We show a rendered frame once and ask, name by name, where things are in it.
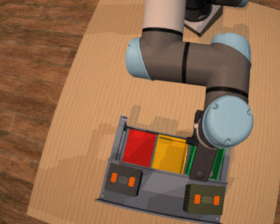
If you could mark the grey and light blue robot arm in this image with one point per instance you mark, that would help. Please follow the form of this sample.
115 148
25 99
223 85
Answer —
223 67

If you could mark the grey metal shelf rack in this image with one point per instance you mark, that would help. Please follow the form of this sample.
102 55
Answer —
161 192

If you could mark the green bin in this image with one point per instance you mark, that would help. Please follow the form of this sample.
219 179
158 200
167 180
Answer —
216 166

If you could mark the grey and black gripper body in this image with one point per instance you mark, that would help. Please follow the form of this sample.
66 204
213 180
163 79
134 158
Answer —
194 138

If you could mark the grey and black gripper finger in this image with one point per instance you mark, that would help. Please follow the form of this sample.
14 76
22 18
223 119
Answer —
188 139

